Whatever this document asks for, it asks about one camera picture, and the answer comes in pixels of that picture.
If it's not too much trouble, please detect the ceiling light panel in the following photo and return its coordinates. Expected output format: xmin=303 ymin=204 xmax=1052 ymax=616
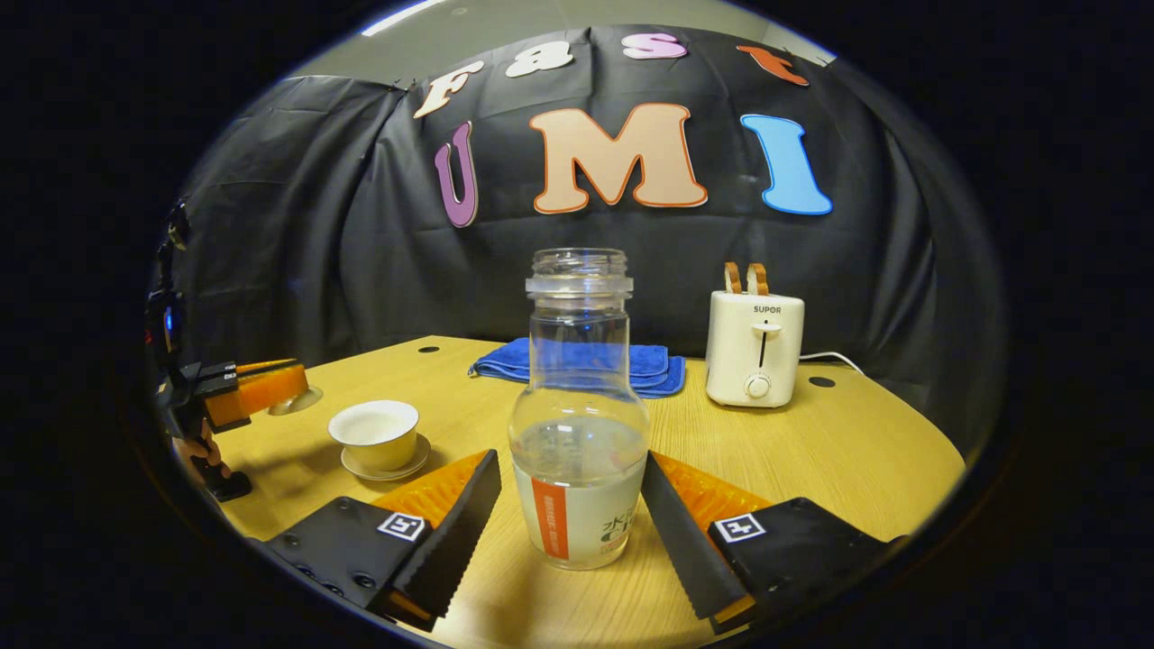
xmin=361 ymin=0 xmax=443 ymax=37

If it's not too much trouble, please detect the white toaster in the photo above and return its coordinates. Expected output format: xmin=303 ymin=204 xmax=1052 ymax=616
xmin=705 ymin=288 xmax=806 ymax=409

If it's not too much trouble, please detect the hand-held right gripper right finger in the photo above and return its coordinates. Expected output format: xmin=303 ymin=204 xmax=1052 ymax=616
xmin=640 ymin=451 xmax=911 ymax=636

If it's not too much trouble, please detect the white teacup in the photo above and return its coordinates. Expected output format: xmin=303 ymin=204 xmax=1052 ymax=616
xmin=327 ymin=400 xmax=421 ymax=473

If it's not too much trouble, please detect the clear water bottle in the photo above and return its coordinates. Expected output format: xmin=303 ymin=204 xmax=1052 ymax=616
xmin=508 ymin=248 xmax=651 ymax=571

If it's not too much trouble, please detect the white power cable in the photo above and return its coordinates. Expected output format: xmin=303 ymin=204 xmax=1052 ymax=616
xmin=799 ymin=351 xmax=866 ymax=377

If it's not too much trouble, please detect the black backdrop cloth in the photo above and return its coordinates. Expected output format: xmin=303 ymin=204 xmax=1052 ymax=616
xmin=153 ymin=25 xmax=1006 ymax=461

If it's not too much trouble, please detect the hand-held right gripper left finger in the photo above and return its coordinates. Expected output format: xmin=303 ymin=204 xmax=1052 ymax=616
xmin=261 ymin=449 xmax=503 ymax=632

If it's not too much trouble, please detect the beige teacup lid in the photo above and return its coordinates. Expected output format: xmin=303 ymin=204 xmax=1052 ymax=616
xmin=268 ymin=386 xmax=324 ymax=416

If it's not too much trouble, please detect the folded blue towel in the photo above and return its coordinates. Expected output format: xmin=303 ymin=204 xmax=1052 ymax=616
xmin=468 ymin=337 xmax=687 ymax=399

